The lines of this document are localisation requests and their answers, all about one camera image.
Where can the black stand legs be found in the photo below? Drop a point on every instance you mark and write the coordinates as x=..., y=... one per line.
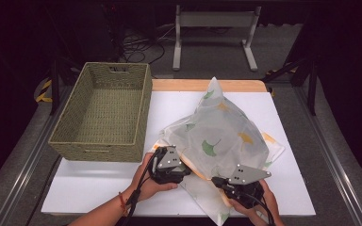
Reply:
x=311, y=81

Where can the black and yellow tape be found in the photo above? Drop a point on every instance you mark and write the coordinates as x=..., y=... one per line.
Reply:
x=279, y=70
x=44, y=91

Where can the white board sheet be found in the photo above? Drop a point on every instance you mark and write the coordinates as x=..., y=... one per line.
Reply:
x=283, y=119

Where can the leaf-print mesh laundry bag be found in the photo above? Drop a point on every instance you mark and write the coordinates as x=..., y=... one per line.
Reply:
x=220, y=138

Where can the grey metal stand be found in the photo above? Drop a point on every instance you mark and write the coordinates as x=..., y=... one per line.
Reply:
x=215, y=19

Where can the person's left hand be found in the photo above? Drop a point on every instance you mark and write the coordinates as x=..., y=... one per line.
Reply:
x=147, y=188

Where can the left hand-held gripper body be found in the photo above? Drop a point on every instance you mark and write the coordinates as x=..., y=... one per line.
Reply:
x=166, y=163

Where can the person's right hand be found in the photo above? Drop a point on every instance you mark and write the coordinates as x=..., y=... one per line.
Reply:
x=270, y=204

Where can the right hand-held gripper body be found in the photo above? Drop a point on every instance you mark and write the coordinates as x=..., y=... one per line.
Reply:
x=248, y=185

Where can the green woven basket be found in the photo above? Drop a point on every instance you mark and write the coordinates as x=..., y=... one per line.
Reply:
x=106, y=116

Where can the black upright post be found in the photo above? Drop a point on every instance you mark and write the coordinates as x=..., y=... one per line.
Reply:
x=55, y=88

